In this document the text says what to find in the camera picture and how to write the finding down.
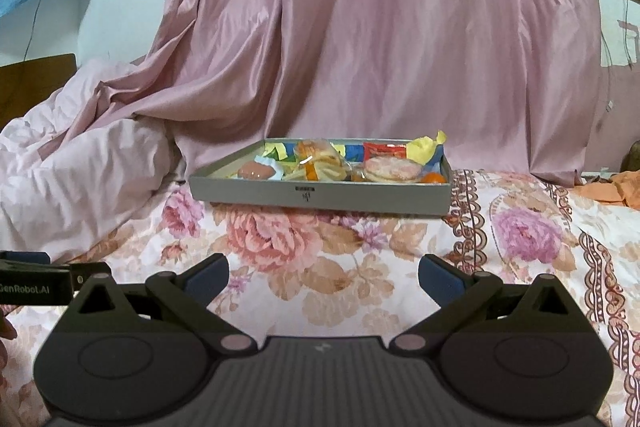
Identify wooden headboard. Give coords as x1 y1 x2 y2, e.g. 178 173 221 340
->
0 53 77 128

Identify clear bread packet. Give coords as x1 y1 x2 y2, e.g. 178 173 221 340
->
282 154 351 182

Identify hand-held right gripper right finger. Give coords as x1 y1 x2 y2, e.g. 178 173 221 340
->
392 252 596 355

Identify floral bedsheet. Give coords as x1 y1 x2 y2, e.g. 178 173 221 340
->
0 169 640 427

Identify pink satin curtain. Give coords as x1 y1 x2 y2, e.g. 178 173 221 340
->
65 0 606 188

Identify orange cloth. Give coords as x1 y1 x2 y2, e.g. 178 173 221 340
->
572 170 640 208

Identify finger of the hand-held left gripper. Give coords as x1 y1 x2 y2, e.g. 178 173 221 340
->
0 251 52 265
70 261 110 297

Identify clear cookie packet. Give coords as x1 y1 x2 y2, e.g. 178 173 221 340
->
295 139 333 162

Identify red snack packet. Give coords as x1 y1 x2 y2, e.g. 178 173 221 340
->
362 142 411 160

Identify pale pink quilt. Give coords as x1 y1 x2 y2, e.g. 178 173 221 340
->
0 59 186 263

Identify grey cardboard box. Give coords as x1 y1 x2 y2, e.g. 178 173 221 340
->
188 138 453 217

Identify round pastry clear packet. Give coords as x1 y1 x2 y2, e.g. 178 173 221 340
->
352 157 426 184

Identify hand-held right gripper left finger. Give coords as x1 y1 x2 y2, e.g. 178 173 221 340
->
65 252 258 355

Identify person's left hand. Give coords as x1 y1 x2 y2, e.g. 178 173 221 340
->
0 311 18 380

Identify crumpled yellow paper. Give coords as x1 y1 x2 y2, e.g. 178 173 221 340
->
406 130 447 168

